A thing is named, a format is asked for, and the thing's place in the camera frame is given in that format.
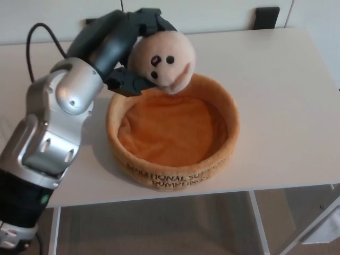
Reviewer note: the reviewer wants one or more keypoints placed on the white slanted frame bar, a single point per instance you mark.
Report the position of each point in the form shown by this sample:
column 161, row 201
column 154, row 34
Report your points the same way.
column 310, row 225

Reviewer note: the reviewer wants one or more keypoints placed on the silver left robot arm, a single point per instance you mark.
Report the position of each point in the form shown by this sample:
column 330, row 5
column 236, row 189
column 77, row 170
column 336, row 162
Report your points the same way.
column 40, row 122

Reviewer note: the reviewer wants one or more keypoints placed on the white cabinet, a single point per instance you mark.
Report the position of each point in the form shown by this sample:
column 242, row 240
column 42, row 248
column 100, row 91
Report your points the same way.
column 212, row 13

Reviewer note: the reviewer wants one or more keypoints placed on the orange round plush basket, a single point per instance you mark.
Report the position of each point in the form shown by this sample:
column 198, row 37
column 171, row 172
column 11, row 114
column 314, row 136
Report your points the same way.
column 172, row 132

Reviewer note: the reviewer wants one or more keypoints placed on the beige plush dumpling toy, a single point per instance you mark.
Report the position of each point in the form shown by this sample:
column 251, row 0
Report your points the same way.
column 172, row 46

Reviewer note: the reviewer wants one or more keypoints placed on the white metal table leg frame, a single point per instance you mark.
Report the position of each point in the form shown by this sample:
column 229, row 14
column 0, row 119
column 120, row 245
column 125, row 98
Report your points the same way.
column 54, row 233
column 260, row 228

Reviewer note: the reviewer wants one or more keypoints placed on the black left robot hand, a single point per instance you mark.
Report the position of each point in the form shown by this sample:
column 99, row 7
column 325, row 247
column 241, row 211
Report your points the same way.
column 109, row 45

